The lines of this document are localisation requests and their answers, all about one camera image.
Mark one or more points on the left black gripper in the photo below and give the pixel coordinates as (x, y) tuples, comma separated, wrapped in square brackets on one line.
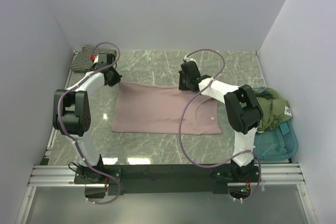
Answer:
[(116, 79)]

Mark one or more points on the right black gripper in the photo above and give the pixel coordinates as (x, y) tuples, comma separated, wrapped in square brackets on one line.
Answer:
[(181, 86)]

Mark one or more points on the pink tank top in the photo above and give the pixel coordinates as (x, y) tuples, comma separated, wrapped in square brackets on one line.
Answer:
[(145, 108)]

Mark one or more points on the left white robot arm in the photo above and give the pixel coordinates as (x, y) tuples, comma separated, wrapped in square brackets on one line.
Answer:
[(72, 116)]

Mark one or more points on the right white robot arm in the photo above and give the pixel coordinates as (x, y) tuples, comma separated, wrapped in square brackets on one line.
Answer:
[(244, 115)]

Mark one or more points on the striped folded tank top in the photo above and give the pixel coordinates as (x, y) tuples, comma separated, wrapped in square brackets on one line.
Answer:
[(82, 61)]

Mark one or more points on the green tank top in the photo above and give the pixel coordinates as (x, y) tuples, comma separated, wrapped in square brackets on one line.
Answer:
[(275, 108)]

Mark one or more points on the black base beam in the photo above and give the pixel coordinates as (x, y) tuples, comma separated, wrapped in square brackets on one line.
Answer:
[(182, 178)]

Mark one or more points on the teal plastic bin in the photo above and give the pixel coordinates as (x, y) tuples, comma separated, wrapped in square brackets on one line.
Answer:
[(277, 145)]

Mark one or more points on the aluminium rail frame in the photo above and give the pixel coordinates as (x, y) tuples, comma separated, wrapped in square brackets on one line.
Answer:
[(51, 196)]

